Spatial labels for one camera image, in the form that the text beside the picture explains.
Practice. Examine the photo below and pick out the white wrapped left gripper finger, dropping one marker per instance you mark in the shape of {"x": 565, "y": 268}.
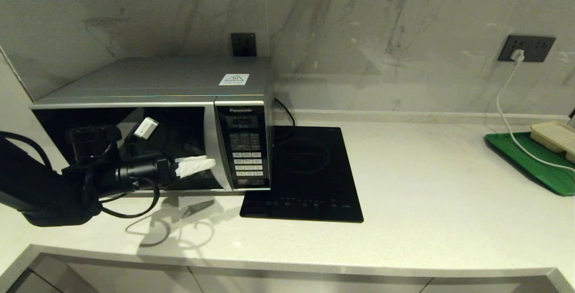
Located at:
{"x": 191, "y": 159}
{"x": 197, "y": 166}

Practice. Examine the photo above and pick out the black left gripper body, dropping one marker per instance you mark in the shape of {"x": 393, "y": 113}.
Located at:
{"x": 146, "y": 171}

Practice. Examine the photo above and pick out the black glass microwave door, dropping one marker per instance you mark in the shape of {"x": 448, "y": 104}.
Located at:
{"x": 58, "y": 122}

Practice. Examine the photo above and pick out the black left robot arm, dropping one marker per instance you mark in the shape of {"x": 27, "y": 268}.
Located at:
{"x": 36, "y": 189}

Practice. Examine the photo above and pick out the silver Panasonic microwave oven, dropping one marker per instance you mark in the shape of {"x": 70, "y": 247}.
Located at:
{"x": 157, "y": 77}

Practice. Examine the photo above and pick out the white warning sticker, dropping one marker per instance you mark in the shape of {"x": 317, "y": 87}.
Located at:
{"x": 233, "y": 79}

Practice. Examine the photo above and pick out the black induction cooktop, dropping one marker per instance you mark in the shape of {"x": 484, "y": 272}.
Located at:
{"x": 314, "y": 171}

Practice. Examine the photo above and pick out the white power plug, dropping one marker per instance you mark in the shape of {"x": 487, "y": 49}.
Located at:
{"x": 518, "y": 56}

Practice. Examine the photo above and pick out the green plastic tray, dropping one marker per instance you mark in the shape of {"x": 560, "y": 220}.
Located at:
{"x": 539, "y": 171}

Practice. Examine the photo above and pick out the beige lunch box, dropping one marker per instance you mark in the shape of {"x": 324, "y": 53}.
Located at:
{"x": 553, "y": 135}

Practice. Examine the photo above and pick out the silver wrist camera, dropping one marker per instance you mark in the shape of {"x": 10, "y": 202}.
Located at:
{"x": 146, "y": 128}

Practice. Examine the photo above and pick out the small black wall socket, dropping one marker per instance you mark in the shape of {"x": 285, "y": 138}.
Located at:
{"x": 244, "y": 44}

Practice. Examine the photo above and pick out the wide black wall socket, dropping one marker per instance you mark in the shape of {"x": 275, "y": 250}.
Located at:
{"x": 539, "y": 49}

